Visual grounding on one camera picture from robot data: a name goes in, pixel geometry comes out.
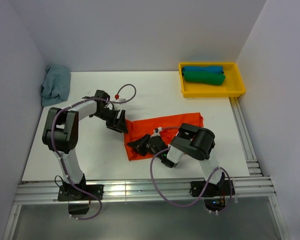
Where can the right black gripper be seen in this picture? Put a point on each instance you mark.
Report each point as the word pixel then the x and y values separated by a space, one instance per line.
pixel 139 146

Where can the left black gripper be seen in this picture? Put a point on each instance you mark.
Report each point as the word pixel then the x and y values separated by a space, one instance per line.
pixel 118 124

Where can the orange t shirt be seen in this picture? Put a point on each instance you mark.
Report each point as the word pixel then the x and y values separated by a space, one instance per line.
pixel 169 124

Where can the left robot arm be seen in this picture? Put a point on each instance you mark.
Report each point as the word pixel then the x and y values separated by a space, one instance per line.
pixel 61 133

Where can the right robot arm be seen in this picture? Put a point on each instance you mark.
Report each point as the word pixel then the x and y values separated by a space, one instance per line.
pixel 170 144

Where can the grey-blue crumpled t shirt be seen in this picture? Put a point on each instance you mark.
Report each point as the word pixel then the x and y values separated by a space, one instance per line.
pixel 55 88

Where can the green rolled t shirt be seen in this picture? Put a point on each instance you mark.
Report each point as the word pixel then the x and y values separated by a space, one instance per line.
pixel 203 77

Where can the yellow plastic tray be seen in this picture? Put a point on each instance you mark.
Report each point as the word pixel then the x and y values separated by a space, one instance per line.
pixel 232 86

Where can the blue rolled t shirt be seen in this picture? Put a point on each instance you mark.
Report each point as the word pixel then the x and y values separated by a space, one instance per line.
pixel 210 69

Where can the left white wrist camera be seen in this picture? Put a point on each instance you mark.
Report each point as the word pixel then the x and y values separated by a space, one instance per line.
pixel 120 104

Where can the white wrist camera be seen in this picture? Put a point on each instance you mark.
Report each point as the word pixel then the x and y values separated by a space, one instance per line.
pixel 120 104
pixel 157 132

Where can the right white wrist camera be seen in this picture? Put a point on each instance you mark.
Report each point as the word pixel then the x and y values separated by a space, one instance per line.
pixel 157 132

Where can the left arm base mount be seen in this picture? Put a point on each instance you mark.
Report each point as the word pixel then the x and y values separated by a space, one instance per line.
pixel 78 201

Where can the aluminium rail frame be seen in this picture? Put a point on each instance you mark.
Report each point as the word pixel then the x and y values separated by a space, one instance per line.
pixel 256 185

